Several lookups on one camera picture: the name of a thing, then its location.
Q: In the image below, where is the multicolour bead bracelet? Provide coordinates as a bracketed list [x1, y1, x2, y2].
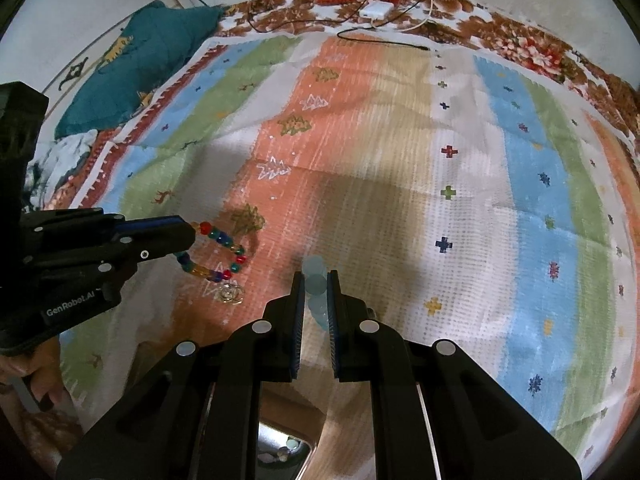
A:
[175, 220, 249, 306]

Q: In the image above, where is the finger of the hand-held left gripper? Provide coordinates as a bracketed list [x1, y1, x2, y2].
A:
[122, 225, 197, 262]
[115, 215, 189, 237]

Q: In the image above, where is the metal tin box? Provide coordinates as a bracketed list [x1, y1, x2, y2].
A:
[202, 385, 329, 480]

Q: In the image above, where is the white charger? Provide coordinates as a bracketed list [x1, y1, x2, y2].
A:
[359, 2, 394, 20]

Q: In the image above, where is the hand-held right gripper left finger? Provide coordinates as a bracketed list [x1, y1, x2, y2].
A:
[55, 271, 307, 480]

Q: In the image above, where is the white patterned cloth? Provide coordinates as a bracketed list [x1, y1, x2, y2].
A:
[22, 129, 101, 211]

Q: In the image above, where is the short black cable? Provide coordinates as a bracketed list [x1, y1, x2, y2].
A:
[336, 27, 431, 52]

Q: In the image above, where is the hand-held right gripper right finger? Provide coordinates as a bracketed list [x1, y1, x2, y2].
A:
[326, 270, 583, 480]

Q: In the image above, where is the white bordered sheet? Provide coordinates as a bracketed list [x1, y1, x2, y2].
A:
[42, 0, 201, 96]

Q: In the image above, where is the pale blue bead bracelet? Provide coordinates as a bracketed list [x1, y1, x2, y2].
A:
[302, 255, 334, 334]

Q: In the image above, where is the person's left hand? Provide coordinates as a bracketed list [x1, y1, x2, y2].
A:
[0, 332, 64, 413]

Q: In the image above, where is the teal pillow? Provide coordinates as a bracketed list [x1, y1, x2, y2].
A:
[54, 1, 224, 140]

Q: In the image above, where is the striped colourful cloth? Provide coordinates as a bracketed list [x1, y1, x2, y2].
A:
[42, 30, 640, 480]

